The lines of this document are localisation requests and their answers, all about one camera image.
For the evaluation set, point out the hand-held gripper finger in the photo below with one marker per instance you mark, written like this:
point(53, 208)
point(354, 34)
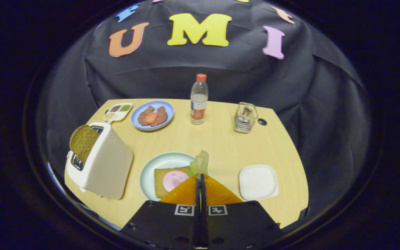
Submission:
point(197, 208)
point(203, 208)

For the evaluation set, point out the green lettuce leaf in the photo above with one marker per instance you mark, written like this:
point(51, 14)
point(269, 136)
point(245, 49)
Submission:
point(201, 163)

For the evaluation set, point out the brown bread slice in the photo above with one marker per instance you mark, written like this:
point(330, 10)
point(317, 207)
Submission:
point(83, 142)

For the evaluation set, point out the pink ham slice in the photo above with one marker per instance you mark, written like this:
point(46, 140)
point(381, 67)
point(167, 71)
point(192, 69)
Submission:
point(174, 180)

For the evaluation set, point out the toast slice under ham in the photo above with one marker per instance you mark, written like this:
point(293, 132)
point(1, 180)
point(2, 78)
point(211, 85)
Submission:
point(158, 180)

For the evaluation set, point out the pale green round plate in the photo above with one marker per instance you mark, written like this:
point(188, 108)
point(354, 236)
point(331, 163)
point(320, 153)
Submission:
point(161, 161)

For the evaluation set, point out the white square plate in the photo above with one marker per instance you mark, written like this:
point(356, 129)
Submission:
point(258, 182)

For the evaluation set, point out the white toaster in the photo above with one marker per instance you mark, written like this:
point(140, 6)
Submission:
point(109, 166)

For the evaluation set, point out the brown meat patty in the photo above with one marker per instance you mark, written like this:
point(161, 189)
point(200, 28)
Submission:
point(141, 120)
point(162, 116)

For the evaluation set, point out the red tomato slice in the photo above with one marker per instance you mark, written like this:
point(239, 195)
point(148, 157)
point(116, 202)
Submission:
point(151, 118)

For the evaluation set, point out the blue round plate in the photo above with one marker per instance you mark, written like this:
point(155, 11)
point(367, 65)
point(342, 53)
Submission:
point(169, 110)

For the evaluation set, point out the clear plastic bottle red cap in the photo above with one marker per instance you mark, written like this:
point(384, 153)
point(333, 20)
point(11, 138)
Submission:
point(199, 104)

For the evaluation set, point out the black table grommet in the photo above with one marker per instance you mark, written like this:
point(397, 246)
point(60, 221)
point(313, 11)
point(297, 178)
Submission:
point(262, 122)

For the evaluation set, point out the metal utensil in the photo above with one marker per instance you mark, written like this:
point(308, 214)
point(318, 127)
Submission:
point(247, 111)

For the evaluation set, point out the white divided condiment tray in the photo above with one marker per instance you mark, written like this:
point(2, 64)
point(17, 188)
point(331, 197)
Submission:
point(116, 116)

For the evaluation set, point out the black backdrop cloth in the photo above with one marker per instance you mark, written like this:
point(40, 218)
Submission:
point(221, 66)

